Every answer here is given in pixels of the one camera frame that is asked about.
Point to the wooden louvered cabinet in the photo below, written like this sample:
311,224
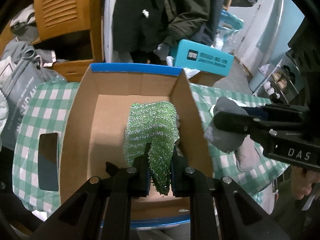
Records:
70,27

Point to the grey printed tote bag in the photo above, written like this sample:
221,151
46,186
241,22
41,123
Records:
18,90

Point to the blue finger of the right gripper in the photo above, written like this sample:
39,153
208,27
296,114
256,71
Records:
252,110
239,123

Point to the blue clear plastic bags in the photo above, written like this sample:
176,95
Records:
227,32

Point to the brown cardboard box on floor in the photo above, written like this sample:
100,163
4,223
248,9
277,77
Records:
206,79

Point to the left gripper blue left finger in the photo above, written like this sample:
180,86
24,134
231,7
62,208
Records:
142,181

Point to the green sparkly mesh cloth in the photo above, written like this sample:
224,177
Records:
155,123

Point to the white plastic bag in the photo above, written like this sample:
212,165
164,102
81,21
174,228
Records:
185,70

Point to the person right hand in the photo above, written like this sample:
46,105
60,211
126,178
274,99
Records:
301,183

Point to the teal box with text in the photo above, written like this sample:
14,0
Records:
193,55

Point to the hanging dark jackets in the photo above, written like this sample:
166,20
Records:
142,31

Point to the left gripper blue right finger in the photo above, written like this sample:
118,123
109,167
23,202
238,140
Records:
178,176

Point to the metal shoe rack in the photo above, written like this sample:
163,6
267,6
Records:
281,83

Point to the white fuzzy towel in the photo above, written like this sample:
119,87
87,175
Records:
4,111

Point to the black smartphone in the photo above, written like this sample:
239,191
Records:
48,162

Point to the light grey socks bundle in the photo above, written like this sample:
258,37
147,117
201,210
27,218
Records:
247,157

